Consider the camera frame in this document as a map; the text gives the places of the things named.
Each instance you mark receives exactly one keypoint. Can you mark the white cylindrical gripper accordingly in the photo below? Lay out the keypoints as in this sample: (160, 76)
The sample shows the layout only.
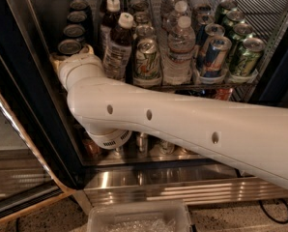
(72, 64)

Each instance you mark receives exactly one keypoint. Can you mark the blue pepsi can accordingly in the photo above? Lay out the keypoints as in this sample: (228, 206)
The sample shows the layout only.
(69, 47)

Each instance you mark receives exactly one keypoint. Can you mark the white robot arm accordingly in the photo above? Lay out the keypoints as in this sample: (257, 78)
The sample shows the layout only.
(253, 138)

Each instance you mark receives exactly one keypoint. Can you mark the dark pepsi can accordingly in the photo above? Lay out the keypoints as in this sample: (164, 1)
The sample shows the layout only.
(80, 6)
(75, 32)
(78, 17)

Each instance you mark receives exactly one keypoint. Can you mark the rear dark pepsi can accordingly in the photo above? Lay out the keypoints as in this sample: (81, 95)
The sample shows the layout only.
(80, 6)

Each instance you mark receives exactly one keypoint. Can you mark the front white 7up can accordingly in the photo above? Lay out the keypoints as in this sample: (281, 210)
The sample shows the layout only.
(147, 59)

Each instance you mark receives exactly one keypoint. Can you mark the rear 7up can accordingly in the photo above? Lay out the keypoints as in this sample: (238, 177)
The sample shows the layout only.
(139, 6)

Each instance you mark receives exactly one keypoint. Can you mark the red can bottom shelf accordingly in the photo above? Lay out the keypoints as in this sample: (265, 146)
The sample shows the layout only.
(92, 149)

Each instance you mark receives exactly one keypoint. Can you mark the red can shelf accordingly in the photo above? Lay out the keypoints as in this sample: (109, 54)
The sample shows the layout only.
(223, 94)
(92, 149)

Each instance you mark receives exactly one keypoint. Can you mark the silver can shelf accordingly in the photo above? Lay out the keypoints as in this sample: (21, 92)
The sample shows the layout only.
(119, 151)
(142, 143)

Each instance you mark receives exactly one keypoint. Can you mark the open glass fridge door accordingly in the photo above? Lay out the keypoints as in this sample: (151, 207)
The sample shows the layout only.
(26, 181)

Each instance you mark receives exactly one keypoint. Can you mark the white can bottom shelf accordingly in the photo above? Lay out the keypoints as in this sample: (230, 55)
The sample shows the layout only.
(166, 148)

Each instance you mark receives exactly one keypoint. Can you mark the rear red bull can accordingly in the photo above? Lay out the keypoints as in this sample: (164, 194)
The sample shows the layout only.
(201, 9)

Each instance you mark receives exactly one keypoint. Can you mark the red bull can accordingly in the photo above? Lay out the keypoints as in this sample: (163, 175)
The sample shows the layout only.
(215, 56)
(210, 31)
(202, 20)
(201, 9)

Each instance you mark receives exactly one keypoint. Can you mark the front red bull can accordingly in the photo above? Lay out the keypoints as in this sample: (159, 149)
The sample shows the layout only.
(215, 56)

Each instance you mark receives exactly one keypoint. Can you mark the red can middle shelf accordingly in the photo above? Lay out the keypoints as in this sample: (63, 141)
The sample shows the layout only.
(223, 94)

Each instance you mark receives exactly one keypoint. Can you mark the rear green soda can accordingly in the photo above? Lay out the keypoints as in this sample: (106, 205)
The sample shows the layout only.
(223, 8)

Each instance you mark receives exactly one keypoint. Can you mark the green soda can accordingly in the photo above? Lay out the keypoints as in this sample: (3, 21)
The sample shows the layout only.
(223, 8)
(238, 33)
(246, 57)
(232, 18)

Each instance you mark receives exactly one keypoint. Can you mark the stainless steel fridge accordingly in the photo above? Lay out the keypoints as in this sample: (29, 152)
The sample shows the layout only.
(29, 31)

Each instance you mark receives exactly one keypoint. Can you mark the front green soda can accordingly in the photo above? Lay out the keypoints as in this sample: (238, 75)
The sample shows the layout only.
(246, 57)

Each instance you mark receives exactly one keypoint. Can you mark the front clear water bottle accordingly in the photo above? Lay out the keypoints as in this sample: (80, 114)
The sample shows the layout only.
(180, 50)

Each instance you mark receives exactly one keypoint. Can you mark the clear plastic bin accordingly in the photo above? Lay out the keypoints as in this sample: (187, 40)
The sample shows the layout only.
(155, 216)

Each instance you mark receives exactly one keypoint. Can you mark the top wire shelf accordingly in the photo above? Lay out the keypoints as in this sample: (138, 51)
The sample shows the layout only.
(267, 17)

